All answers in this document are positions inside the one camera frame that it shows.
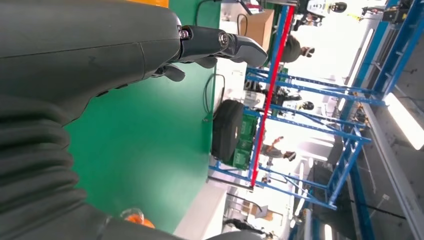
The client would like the white side table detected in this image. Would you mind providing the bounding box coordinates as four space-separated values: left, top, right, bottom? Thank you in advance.
173 181 229 240

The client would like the red pole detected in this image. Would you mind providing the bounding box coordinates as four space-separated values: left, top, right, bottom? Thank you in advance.
250 4 296 188

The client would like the green table mat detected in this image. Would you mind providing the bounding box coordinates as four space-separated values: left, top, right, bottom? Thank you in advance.
64 0 222 234

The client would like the blue metal rack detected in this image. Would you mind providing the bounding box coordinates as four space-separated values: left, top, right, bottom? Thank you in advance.
337 0 424 110
208 3 387 211

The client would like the black cable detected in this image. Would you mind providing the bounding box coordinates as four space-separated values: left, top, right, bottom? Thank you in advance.
202 73 227 123
194 0 221 27

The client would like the ceiling light panel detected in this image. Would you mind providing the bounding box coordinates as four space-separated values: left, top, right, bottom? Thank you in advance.
384 92 424 152

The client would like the person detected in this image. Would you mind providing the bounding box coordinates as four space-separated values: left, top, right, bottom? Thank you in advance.
260 135 297 167
280 34 316 64

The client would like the orange detergent bottle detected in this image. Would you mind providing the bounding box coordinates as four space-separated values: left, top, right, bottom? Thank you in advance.
119 207 156 230

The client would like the cardboard box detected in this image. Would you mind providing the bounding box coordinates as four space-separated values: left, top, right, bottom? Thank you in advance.
239 9 276 53

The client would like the black carrying case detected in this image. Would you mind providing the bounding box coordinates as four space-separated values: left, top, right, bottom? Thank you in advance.
211 99 246 163

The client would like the green plastic crate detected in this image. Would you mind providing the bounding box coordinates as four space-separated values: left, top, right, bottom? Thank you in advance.
228 114 259 171

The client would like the white desk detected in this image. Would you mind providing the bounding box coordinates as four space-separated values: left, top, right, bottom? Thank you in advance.
213 0 276 110

